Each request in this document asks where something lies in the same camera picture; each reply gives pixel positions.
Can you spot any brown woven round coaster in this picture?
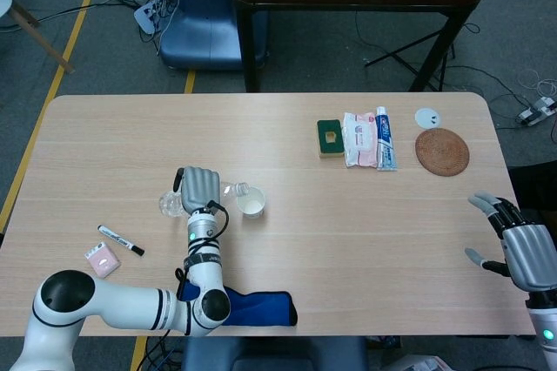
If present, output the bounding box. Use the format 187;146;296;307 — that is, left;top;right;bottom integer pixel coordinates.
414;127;471;178

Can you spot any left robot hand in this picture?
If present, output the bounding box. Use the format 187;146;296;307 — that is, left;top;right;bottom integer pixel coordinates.
173;165;223;215

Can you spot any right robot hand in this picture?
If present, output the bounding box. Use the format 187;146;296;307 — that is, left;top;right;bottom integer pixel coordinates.
464;191;557;293

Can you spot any white round table grommet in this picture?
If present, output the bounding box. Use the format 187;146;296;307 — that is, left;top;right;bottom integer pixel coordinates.
414;107;441;130

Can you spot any black and white marker pen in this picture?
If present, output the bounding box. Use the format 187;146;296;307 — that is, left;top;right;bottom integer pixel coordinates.
97;224;146;257

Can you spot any black object beside table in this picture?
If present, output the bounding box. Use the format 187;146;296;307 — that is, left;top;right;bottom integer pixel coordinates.
507;161;557;215

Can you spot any green and yellow sponge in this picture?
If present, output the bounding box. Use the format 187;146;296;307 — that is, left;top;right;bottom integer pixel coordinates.
316;118;347;159

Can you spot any grey floor power strip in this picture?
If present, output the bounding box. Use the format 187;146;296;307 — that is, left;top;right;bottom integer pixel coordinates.
516;98;557;127

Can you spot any blue cloth with black trim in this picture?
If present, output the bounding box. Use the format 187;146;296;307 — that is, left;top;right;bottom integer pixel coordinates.
173;266;299;327

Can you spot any small pink tissue pack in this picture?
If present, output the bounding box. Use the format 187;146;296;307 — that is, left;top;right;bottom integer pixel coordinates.
84;241;122;278

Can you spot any blue and white toothpaste tube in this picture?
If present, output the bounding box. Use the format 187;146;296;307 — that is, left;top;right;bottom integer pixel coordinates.
374;105;399;172

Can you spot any pink wet wipes pack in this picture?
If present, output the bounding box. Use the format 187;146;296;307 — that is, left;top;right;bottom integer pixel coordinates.
341;111;379;169

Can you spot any white power strip with plugs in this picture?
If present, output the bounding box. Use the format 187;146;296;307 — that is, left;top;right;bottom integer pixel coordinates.
133;0;175;35

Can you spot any white coiled floor cable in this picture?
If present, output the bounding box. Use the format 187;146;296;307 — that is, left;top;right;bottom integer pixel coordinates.
517;68;557;98

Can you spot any clear plastic bottle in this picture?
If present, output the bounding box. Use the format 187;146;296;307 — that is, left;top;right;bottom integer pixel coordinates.
158;179;252;219

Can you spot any white paper cup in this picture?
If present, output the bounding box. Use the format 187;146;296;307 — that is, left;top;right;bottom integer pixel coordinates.
236;186;266;219

